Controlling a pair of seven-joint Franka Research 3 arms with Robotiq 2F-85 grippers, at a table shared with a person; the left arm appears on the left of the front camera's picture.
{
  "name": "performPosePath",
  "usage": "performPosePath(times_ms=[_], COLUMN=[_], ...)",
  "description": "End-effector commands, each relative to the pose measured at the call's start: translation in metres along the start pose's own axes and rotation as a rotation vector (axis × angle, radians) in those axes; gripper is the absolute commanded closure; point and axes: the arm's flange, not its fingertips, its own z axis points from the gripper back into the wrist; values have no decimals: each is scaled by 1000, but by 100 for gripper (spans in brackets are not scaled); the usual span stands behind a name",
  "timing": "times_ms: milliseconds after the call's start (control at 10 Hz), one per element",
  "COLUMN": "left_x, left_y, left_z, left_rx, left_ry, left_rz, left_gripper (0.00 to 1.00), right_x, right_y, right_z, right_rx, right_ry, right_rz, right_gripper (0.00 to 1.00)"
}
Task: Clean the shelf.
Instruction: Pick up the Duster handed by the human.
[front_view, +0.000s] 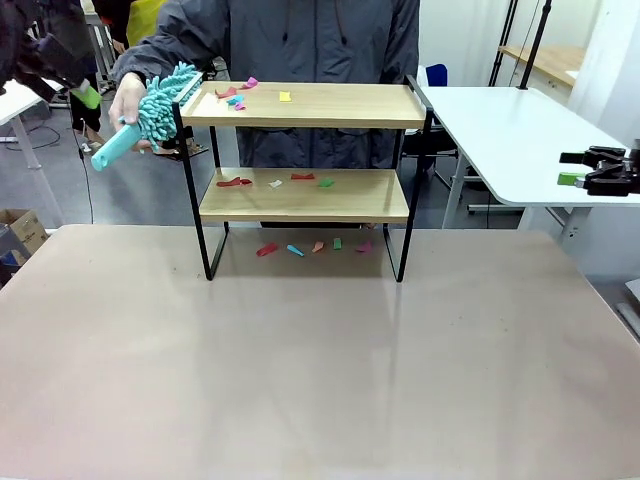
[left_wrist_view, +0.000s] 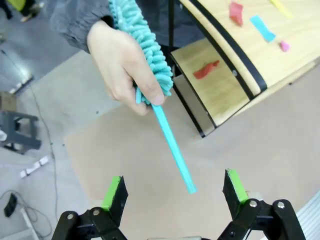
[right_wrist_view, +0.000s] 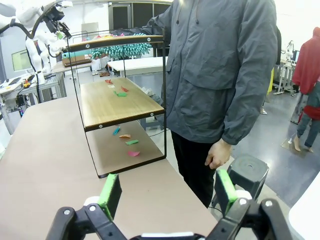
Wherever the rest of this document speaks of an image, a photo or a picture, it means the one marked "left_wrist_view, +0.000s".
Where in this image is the white floor strip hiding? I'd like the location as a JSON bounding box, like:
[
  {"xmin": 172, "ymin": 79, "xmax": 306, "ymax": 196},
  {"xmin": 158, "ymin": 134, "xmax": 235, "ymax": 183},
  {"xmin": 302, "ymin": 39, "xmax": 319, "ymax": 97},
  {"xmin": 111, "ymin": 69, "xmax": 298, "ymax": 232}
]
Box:
[{"xmin": 19, "ymin": 154, "xmax": 51, "ymax": 180}]

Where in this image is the black power adapter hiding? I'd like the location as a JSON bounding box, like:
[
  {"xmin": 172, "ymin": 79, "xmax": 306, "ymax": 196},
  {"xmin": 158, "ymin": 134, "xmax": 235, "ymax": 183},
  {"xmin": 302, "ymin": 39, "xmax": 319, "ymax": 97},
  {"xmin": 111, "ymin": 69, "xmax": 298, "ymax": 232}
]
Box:
[{"xmin": 3, "ymin": 193, "xmax": 18, "ymax": 218}]

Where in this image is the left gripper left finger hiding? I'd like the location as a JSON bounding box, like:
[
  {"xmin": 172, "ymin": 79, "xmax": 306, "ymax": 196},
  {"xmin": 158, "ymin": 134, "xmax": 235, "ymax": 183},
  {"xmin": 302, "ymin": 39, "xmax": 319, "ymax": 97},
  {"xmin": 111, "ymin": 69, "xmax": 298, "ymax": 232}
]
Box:
[{"xmin": 51, "ymin": 175, "xmax": 129, "ymax": 240}]

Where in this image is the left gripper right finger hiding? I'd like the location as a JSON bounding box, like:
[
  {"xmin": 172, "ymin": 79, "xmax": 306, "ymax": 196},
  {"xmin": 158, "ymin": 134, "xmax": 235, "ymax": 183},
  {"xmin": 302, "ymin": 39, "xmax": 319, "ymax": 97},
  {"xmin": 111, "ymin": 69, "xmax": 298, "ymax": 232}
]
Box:
[{"xmin": 217, "ymin": 169, "xmax": 307, "ymax": 240}]

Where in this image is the cardboard box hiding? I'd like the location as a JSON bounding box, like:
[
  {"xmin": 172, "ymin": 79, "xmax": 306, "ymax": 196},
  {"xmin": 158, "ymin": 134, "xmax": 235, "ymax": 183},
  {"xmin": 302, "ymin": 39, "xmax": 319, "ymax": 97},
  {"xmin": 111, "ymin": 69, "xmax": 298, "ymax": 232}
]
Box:
[{"xmin": 0, "ymin": 91, "xmax": 18, "ymax": 112}]

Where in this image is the small pink paper scrap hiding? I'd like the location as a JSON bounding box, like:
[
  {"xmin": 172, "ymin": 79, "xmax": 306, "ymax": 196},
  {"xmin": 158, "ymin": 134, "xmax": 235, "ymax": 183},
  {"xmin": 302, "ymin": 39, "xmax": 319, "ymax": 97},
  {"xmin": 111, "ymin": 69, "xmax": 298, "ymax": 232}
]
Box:
[{"xmin": 279, "ymin": 40, "xmax": 292, "ymax": 53}]

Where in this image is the two-tier wooden shelf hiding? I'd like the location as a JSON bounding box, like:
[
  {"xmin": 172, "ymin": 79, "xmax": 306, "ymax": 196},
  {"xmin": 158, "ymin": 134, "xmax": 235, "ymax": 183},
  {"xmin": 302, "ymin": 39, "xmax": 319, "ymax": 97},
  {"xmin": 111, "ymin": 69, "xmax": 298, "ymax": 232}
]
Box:
[{"xmin": 167, "ymin": 0, "xmax": 320, "ymax": 139}]

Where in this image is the yellow paper scrap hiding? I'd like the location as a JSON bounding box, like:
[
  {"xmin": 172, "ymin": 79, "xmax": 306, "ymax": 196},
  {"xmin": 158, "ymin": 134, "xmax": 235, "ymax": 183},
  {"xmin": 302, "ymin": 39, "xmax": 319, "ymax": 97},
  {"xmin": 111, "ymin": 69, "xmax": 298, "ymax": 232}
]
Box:
[{"xmin": 269, "ymin": 0, "xmax": 294, "ymax": 19}]

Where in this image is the person's right hand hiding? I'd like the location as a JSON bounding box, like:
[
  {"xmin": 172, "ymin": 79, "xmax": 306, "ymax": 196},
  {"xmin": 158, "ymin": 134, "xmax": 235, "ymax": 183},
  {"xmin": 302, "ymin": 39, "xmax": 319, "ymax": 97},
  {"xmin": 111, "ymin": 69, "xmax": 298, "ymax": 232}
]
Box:
[{"xmin": 86, "ymin": 19, "xmax": 166, "ymax": 117}]

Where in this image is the person's right forearm, grey sleeve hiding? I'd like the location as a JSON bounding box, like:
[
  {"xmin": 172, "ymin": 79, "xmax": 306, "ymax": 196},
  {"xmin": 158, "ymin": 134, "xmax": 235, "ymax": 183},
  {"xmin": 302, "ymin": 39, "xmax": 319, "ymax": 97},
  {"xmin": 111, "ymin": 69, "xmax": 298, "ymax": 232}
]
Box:
[{"xmin": 48, "ymin": 0, "xmax": 116, "ymax": 55}]

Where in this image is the teal chenille duster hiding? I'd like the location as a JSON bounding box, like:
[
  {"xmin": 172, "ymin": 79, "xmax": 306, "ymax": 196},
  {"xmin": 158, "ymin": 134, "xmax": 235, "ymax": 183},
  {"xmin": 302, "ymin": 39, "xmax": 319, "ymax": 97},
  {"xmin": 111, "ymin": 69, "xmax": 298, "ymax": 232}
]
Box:
[{"xmin": 107, "ymin": 0, "xmax": 198, "ymax": 195}]

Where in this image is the grey plastic stool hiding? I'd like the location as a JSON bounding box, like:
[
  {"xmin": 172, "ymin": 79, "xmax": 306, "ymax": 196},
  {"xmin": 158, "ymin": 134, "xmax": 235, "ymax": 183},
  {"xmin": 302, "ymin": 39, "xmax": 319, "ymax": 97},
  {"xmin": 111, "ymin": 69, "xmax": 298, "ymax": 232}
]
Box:
[{"xmin": 0, "ymin": 109, "xmax": 42, "ymax": 155}]

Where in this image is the long red paper scrap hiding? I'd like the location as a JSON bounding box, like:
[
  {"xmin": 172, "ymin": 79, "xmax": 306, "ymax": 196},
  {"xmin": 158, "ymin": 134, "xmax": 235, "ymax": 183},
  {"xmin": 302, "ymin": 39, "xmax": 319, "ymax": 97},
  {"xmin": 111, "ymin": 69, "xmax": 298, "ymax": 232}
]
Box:
[{"xmin": 192, "ymin": 59, "xmax": 221, "ymax": 80}]

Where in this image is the thin black floor cable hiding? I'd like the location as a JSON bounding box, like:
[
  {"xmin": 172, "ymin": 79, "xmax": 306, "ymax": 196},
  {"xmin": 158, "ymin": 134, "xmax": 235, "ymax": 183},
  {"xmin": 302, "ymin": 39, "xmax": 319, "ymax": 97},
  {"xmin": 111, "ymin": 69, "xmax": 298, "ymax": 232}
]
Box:
[{"xmin": 0, "ymin": 48, "xmax": 61, "ymax": 226}]

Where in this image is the blue paper scrap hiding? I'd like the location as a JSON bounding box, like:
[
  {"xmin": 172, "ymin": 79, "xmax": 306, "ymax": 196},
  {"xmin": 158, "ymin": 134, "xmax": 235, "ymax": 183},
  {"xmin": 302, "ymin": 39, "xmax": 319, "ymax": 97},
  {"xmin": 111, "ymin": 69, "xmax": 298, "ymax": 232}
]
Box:
[{"xmin": 249, "ymin": 14, "xmax": 277, "ymax": 43}]

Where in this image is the aluminium profile base platform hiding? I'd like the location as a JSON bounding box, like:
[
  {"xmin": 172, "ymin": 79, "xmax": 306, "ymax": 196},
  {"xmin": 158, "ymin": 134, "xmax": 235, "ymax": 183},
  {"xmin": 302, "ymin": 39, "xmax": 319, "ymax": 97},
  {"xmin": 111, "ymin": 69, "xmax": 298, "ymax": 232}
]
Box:
[{"xmin": 294, "ymin": 189, "xmax": 320, "ymax": 240}]

